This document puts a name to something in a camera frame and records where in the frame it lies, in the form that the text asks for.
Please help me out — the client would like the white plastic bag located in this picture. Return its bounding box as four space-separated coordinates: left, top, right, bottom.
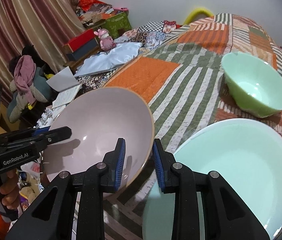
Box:
74 42 143 77

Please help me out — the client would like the patchwork striped bedspread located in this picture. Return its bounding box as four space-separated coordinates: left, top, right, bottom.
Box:
78 13 282 239

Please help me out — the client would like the pink bowl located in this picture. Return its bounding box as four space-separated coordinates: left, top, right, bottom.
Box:
43 87 155 188

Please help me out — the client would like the mint green plate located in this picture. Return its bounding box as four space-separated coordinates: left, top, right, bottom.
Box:
143 119 282 239

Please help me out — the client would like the dark blue box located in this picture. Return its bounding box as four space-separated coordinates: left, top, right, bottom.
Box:
66 38 98 61

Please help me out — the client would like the striped brown curtain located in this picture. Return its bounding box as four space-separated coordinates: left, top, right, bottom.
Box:
0 0 84 105

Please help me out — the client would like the pink cloth on chair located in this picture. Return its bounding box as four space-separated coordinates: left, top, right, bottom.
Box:
13 55 36 105

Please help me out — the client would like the pink pig toy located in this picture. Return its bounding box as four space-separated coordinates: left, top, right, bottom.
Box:
94 29 116 51

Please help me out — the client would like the checkered patchwork quilt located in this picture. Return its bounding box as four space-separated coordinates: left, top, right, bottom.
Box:
114 21 182 50

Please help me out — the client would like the red box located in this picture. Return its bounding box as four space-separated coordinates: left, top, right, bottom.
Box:
63 29 95 54

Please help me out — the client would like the open notebook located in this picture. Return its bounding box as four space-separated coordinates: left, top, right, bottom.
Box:
52 84 82 109

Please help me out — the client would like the yellow foam tube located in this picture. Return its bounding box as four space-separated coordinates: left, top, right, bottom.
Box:
183 7 213 25

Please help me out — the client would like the red plastic bag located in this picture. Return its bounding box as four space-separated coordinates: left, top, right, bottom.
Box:
77 0 105 11

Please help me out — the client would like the person's left hand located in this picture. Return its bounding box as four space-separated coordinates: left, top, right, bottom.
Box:
0 169 20 210

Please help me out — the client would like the green storage box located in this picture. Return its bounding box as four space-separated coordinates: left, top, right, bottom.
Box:
102 11 132 39

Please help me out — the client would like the mint green bowl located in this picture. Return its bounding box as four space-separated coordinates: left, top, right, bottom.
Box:
221 51 282 118

